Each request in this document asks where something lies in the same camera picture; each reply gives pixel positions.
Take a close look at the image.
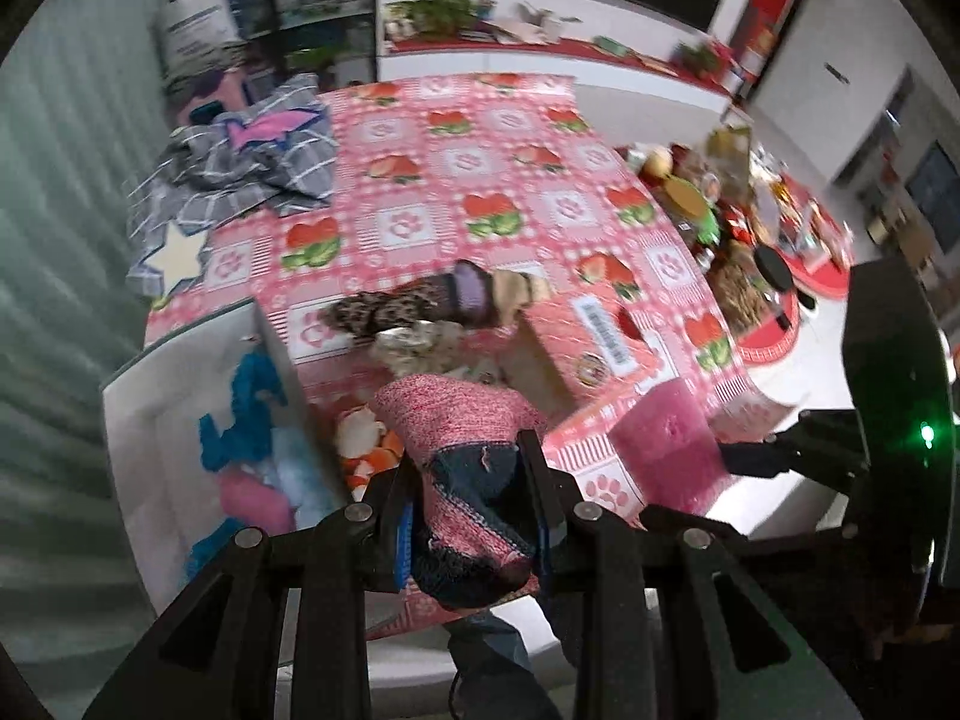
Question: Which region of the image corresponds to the pink sponge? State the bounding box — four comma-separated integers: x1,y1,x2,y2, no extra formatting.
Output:
217,468,295,536
607,379,732,515

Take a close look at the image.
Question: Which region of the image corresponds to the light blue fluffy cloth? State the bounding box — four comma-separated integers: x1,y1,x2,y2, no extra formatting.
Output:
259,426,347,530

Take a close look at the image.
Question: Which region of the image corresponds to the pink black knitted sock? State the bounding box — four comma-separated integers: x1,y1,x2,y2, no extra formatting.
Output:
370,374,544,610

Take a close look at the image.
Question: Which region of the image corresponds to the blue rubber glove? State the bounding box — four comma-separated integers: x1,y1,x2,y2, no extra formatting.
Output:
199,346,288,473

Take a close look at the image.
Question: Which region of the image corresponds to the white dotted scrunchie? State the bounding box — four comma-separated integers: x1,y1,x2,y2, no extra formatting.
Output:
370,320,505,385

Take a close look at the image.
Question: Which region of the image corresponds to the leopard print scrunchie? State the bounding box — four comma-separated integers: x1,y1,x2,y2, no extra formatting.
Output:
322,280,451,338

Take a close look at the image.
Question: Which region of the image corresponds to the beige knitted sock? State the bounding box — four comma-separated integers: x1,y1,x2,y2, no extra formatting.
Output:
491,270,555,327

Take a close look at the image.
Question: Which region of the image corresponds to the purple striped knitted sock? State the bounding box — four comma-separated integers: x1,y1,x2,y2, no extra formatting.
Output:
433,260,498,328

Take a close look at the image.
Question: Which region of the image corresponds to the white open storage box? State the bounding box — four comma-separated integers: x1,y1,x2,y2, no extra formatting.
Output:
103,299,350,611

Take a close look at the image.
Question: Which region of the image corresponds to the jar with black lid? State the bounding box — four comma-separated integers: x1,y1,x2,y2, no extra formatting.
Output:
706,242,799,341

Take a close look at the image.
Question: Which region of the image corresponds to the pink patterned carton box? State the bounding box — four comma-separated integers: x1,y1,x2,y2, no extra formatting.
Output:
500,284,677,426

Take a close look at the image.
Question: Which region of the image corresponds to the jar with yellow lid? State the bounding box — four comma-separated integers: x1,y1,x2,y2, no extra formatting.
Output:
658,176,711,226

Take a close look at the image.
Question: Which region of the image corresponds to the white cabinet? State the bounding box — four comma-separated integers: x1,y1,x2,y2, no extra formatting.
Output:
752,0,910,179

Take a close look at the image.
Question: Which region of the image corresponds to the pink strawberry paw tablecloth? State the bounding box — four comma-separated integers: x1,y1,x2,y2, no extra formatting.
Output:
141,71,797,639

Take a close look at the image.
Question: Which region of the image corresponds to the grey checked star cloth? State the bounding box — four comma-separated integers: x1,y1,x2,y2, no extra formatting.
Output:
127,73,338,299

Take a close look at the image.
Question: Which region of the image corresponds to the pink plastic stool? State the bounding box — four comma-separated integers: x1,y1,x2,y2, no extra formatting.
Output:
176,67,252,127

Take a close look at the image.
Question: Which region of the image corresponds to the white tv bench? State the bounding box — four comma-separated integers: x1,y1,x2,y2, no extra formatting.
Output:
377,0,731,114

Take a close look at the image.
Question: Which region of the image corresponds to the green potted plant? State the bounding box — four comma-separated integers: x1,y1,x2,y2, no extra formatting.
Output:
382,0,491,43

